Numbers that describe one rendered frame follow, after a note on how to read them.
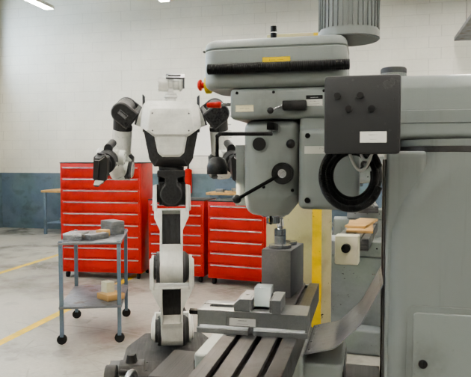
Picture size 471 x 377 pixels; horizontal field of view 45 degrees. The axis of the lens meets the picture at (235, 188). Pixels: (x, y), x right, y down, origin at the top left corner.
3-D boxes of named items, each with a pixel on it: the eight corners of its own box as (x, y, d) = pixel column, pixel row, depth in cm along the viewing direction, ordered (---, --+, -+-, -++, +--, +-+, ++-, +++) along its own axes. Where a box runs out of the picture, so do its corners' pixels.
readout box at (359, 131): (323, 153, 154) (324, 75, 152) (325, 154, 162) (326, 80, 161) (400, 153, 149) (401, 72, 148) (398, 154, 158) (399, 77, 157)
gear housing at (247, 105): (229, 119, 185) (229, 88, 185) (245, 123, 209) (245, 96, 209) (333, 117, 178) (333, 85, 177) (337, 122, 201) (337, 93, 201)
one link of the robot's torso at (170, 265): (152, 285, 263) (153, 188, 277) (191, 284, 265) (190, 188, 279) (151, 280, 249) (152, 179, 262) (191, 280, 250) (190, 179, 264)
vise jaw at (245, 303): (233, 310, 177) (233, 298, 176) (241, 301, 189) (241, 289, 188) (252, 312, 175) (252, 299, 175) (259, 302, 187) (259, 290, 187)
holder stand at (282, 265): (261, 295, 225) (261, 245, 224) (276, 284, 246) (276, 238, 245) (290, 298, 221) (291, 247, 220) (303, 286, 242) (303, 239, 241)
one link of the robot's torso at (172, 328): (152, 333, 281) (149, 248, 263) (193, 332, 283) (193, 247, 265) (151, 354, 267) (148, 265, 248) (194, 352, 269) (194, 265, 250)
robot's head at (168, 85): (158, 96, 268) (158, 78, 267) (180, 97, 269) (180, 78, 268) (158, 95, 261) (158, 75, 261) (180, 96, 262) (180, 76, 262)
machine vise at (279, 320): (195, 332, 178) (195, 297, 178) (207, 319, 193) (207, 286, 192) (307, 339, 171) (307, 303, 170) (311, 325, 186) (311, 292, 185)
